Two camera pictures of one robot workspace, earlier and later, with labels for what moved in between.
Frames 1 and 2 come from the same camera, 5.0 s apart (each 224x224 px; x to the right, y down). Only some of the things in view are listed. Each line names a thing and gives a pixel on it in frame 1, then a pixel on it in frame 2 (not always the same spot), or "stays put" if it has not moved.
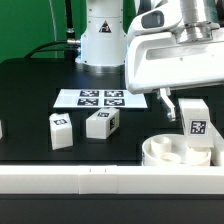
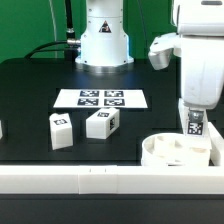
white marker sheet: [98, 99] stays put
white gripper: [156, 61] to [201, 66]
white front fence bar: [111, 179] stays put
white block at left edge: [1, 131] stays put
